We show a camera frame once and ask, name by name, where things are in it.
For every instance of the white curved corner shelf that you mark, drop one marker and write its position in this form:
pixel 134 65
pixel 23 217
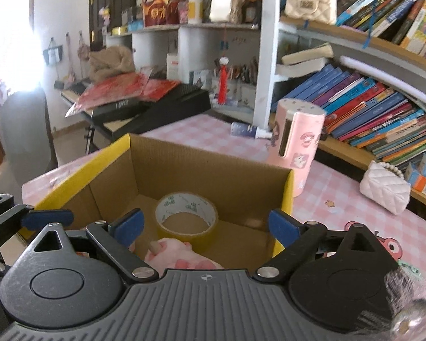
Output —
pixel 198 42

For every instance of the row of colourful books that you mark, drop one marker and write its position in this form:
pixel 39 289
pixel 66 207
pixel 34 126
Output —
pixel 376 113

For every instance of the row of upright paperbacks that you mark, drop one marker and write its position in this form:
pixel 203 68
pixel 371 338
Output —
pixel 394 10

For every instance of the red paper sheets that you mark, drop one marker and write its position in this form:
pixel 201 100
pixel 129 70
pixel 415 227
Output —
pixel 120 90

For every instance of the red tassel ornament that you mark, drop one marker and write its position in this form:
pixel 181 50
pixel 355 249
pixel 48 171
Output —
pixel 222 81

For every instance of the blue white small bottle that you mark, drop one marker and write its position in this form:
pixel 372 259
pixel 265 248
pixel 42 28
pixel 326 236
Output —
pixel 245 129

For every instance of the white wooden bookshelf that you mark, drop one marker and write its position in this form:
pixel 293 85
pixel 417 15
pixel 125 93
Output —
pixel 266 42

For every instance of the clear plastic wrap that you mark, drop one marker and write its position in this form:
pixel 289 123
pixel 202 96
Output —
pixel 411 309

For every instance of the beige cloth bundle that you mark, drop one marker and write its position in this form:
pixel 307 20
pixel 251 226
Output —
pixel 110 64

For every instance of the pink cylindrical holder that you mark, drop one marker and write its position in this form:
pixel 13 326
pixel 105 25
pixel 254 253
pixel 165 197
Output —
pixel 301 138

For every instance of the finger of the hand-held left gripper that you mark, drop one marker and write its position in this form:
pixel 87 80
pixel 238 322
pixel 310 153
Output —
pixel 48 219

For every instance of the yellow tape roll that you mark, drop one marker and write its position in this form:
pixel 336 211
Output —
pixel 198 236

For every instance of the white box red label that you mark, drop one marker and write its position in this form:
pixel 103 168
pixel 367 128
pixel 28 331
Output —
pixel 172 67

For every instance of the white pen holders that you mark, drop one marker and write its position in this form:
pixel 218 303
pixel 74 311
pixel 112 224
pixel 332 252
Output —
pixel 245 92

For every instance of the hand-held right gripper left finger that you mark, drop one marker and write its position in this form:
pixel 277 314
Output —
pixel 129 227

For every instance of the pink plush pig toy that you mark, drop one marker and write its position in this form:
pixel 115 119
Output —
pixel 177 255

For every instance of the black electronic keyboard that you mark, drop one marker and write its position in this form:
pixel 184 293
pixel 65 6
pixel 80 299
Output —
pixel 170 106

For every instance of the yellow cardboard box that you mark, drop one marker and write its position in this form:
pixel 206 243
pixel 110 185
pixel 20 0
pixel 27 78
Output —
pixel 198 170

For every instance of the dark door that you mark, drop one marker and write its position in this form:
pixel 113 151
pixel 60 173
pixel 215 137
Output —
pixel 110 0

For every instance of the white quilted purse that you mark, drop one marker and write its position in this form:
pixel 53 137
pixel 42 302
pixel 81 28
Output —
pixel 383 188

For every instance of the grey chair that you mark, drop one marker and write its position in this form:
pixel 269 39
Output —
pixel 25 131

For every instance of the fortune god paper lantern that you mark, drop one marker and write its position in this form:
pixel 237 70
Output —
pixel 159 7

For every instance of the white bottle yellow label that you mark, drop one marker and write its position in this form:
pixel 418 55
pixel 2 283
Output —
pixel 195 9

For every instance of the white tube lamp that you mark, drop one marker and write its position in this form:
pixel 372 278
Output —
pixel 387 78

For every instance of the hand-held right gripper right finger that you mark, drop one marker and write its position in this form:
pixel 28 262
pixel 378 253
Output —
pixel 284 229

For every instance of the pale worn book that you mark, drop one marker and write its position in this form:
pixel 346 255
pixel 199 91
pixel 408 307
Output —
pixel 305 60

